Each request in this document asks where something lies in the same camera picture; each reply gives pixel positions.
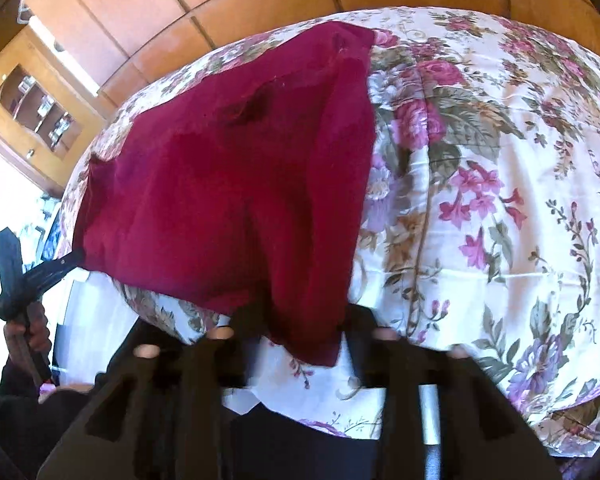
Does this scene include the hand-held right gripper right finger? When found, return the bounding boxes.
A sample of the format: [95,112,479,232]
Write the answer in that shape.
[339,304,564,480]

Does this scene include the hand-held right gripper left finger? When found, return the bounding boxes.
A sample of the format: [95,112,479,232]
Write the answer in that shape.
[37,307,272,480]

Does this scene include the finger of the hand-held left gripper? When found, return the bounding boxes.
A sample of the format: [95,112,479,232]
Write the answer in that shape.
[22,251,86,296]

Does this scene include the dark red pants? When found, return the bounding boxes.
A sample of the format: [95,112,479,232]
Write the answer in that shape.
[71,21,378,367]

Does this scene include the person's left hand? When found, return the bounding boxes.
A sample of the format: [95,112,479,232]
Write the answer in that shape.
[4,302,54,387]

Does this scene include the wooden cabinet with glass door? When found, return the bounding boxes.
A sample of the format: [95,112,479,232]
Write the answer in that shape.
[0,27,108,198]

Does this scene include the small bottles on cabinet shelves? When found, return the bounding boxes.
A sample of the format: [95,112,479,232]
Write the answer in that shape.
[10,74,77,150]

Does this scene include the floral bedspread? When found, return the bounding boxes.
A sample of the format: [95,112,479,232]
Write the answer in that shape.
[60,6,600,459]

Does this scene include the wooden wardrobe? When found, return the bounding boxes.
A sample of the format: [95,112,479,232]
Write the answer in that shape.
[15,0,600,111]

